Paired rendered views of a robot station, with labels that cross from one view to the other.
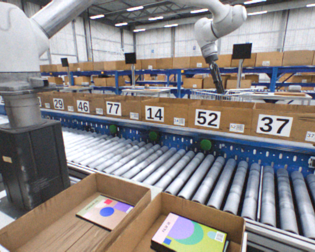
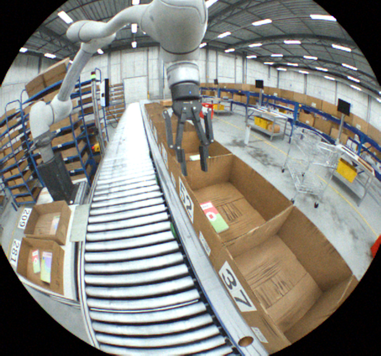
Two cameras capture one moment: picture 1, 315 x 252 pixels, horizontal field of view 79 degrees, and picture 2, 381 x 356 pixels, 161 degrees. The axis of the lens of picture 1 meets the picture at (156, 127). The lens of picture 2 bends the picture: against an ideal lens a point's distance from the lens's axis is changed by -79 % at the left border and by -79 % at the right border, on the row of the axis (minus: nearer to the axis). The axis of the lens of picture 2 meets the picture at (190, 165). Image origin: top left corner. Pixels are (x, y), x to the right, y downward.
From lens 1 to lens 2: 1.11 m
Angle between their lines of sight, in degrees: 39
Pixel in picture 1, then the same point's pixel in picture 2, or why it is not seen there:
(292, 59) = (372, 134)
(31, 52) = (36, 127)
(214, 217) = (54, 275)
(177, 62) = (297, 96)
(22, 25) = (33, 115)
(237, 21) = (158, 14)
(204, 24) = not seen: hidden behind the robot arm
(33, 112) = (44, 155)
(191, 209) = (55, 262)
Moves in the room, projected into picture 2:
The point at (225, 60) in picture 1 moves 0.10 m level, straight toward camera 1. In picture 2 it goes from (333, 109) to (333, 109)
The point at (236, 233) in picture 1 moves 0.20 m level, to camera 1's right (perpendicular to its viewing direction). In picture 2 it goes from (57, 289) to (78, 325)
